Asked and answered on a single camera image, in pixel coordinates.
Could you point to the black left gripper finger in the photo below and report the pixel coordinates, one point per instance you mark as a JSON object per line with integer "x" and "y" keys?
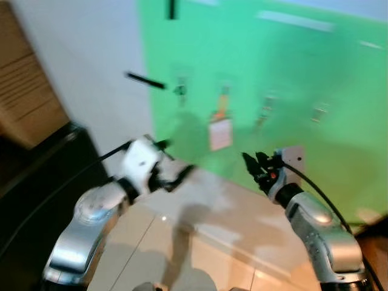
{"x": 182, "y": 176}
{"x": 163, "y": 144}

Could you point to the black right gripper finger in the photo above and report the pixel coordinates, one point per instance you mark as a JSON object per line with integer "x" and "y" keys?
{"x": 261, "y": 157}
{"x": 250, "y": 162}

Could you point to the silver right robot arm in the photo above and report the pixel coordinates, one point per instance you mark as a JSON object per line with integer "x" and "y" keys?
{"x": 321, "y": 230}

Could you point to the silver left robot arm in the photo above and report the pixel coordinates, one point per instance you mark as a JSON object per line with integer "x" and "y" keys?
{"x": 91, "y": 212}

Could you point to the clear adhesive metal hook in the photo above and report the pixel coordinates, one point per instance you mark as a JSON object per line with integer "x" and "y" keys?
{"x": 225, "y": 90}
{"x": 270, "y": 97}
{"x": 180, "y": 80}
{"x": 319, "y": 112}

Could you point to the silver key bunch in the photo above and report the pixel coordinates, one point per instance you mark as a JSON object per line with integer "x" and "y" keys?
{"x": 264, "y": 115}

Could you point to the black key fob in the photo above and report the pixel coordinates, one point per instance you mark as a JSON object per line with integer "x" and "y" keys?
{"x": 180, "y": 91}

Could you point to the black tape strip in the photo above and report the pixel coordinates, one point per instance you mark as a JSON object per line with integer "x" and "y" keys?
{"x": 172, "y": 8}
{"x": 145, "y": 80}

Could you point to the large green board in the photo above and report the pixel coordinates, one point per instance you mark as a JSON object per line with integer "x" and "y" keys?
{"x": 303, "y": 79}

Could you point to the grey robot left foot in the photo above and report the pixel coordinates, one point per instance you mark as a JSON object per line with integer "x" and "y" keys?
{"x": 145, "y": 287}

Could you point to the black cabinet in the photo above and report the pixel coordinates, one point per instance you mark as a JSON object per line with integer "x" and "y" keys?
{"x": 36, "y": 200}

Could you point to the long white tape strip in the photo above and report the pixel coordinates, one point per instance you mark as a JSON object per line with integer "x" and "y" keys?
{"x": 297, "y": 20}

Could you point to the brown wooden furniture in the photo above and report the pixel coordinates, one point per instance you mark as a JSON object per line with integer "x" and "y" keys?
{"x": 27, "y": 91}

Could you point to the short white tape strip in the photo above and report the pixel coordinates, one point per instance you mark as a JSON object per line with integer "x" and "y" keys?
{"x": 370, "y": 45}

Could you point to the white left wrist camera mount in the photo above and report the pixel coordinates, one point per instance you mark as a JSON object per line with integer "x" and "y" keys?
{"x": 140, "y": 159}

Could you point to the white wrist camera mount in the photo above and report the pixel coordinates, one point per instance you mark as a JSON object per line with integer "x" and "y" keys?
{"x": 294, "y": 159}
{"x": 140, "y": 159}

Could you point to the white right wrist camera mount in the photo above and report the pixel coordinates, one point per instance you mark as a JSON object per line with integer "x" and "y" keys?
{"x": 294, "y": 159}

